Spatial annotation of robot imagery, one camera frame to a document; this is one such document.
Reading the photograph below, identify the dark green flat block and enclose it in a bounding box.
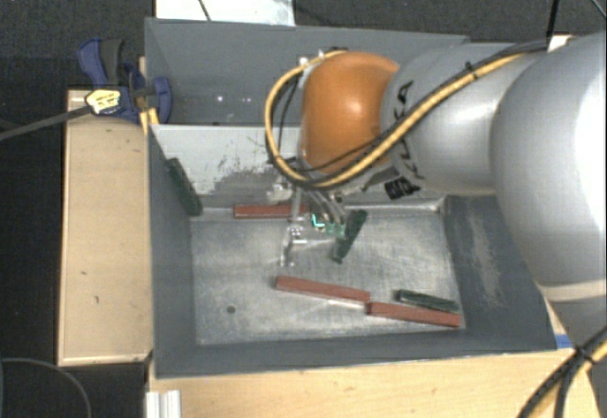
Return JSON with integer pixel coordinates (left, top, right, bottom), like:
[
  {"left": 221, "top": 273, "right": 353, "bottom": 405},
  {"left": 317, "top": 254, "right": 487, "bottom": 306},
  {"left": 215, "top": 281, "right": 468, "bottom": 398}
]
[
  {"left": 165, "top": 157, "right": 205, "bottom": 218},
  {"left": 328, "top": 209, "right": 369, "bottom": 264},
  {"left": 393, "top": 288, "right": 462, "bottom": 314}
]

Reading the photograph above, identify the red-brown flat block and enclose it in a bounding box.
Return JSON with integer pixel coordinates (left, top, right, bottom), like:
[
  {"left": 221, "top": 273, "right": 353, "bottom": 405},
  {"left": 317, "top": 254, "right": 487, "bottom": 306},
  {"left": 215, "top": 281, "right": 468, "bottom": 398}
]
[
  {"left": 364, "top": 300, "right": 463, "bottom": 329},
  {"left": 232, "top": 203, "right": 304, "bottom": 220},
  {"left": 274, "top": 275, "right": 372, "bottom": 307}
]

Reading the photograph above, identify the black cylinder on white bracket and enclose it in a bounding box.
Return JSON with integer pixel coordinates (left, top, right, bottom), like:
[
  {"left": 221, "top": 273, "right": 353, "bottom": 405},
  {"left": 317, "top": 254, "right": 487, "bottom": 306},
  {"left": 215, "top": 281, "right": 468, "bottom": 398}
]
[{"left": 382, "top": 174, "right": 422, "bottom": 202}]

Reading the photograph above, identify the grey metal bin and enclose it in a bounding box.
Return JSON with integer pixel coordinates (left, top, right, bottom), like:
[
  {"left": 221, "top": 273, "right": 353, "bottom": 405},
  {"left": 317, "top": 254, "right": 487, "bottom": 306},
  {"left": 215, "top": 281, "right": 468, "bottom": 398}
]
[{"left": 143, "top": 16, "right": 559, "bottom": 379}]

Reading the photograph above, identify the pale wood flat board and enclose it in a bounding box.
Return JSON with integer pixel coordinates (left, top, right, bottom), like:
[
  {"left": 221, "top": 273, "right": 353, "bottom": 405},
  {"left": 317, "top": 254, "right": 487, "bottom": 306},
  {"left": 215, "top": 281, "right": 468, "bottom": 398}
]
[{"left": 56, "top": 88, "right": 155, "bottom": 368}]

